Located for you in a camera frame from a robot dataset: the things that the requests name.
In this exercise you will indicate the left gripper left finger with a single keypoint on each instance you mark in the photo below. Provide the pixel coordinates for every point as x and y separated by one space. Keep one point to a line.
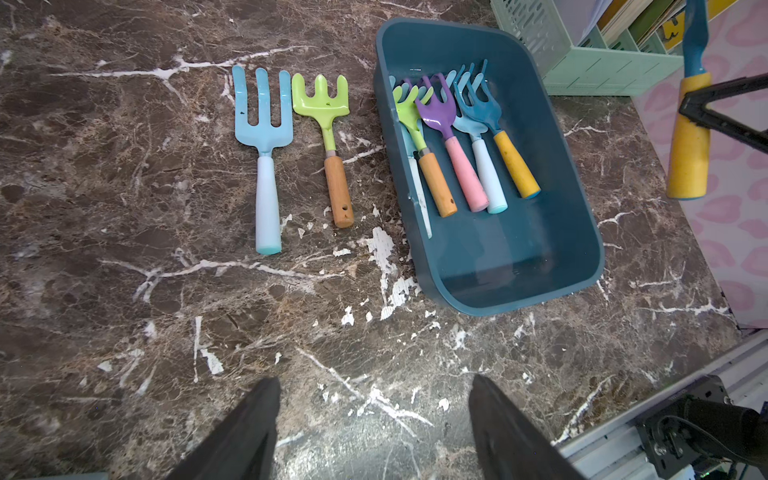
242 446

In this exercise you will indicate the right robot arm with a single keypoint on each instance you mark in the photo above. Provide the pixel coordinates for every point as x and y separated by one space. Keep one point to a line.
700 422

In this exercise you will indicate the mint green file organizer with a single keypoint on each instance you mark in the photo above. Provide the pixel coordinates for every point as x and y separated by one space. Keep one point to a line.
595 68

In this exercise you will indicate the green rake orange handle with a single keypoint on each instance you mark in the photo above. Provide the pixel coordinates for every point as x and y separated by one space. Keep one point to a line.
405 96

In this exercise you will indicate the purple rake pink handle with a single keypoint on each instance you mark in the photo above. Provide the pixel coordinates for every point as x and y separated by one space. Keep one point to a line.
439 113

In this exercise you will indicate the green rake wooden handle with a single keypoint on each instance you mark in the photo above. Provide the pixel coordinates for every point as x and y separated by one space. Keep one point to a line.
324 109

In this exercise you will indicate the dark teal storage box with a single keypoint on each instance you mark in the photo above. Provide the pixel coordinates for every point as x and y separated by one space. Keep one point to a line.
478 263

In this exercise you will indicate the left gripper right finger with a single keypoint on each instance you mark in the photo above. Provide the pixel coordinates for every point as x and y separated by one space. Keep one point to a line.
507 444

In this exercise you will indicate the pale blue fork white handle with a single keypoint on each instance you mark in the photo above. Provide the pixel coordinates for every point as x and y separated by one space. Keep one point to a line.
485 168

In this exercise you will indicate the teal fork yellow handle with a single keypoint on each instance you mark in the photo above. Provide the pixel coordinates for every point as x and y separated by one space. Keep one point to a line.
689 154

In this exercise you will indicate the light blue fork white handle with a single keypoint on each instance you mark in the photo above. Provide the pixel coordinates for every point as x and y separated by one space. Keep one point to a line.
264 137

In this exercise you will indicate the teal rake yellow handle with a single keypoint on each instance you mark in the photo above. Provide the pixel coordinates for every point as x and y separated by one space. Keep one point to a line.
476 101

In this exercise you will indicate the pale teal rake white handle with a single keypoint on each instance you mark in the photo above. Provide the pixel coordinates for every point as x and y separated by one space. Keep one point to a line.
411 150

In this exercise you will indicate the aluminium front rail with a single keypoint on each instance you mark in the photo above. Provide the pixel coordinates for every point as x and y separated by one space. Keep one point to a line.
614 450

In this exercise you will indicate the tan paper folders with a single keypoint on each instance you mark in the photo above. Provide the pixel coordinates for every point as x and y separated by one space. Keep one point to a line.
640 18

